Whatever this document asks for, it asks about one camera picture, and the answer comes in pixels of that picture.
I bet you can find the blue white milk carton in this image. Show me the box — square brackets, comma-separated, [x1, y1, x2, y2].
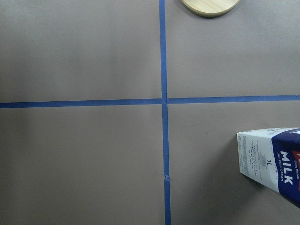
[237, 127, 300, 206]

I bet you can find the wooden mug tree stand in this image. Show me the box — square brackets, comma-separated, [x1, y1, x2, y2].
[181, 0, 240, 18]

